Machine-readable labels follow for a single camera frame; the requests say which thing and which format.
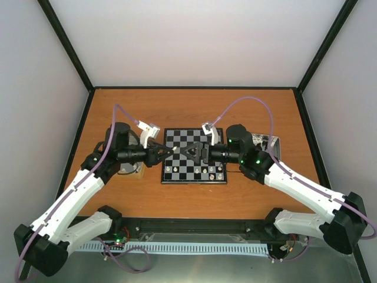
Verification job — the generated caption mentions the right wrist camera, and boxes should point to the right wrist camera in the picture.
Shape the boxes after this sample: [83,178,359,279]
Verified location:
[201,121,219,146]

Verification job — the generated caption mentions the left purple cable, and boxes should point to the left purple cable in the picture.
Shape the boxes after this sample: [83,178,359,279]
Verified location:
[14,104,151,281]

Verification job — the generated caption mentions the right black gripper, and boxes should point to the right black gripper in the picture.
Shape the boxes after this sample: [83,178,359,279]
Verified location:
[180,141,242,164]

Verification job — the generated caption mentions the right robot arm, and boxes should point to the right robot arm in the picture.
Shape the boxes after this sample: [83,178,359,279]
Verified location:
[180,124,367,255]

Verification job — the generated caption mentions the black aluminium frame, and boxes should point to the black aluminium frame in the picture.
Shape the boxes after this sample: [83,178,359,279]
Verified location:
[17,0,371,283]

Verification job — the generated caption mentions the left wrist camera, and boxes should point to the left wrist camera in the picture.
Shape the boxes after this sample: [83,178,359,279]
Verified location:
[135,120,160,149]

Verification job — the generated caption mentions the clear tray of black pieces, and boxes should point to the clear tray of black pieces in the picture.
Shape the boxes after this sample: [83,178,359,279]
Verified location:
[252,133,281,159]

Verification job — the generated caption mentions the black and white chessboard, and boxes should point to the black and white chessboard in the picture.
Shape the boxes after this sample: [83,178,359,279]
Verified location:
[161,128,227,185]

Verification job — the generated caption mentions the tan tray of white pieces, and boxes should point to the tan tray of white pieces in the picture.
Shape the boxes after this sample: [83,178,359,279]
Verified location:
[118,162,145,180]

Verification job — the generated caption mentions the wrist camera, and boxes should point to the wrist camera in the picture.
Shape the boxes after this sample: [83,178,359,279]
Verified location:
[135,120,160,149]
[201,121,219,146]

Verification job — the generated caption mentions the light blue cable duct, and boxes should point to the light blue cable duct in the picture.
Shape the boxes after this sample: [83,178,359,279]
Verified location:
[73,241,269,256]

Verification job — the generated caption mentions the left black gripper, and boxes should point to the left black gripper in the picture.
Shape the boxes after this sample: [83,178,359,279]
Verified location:
[120,140,174,168]

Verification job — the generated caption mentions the green lit circuit board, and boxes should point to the green lit circuit board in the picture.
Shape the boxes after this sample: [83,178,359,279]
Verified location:
[114,227,130,246]

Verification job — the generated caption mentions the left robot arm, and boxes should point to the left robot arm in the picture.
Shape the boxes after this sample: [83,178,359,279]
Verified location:
[14,121,173,277]

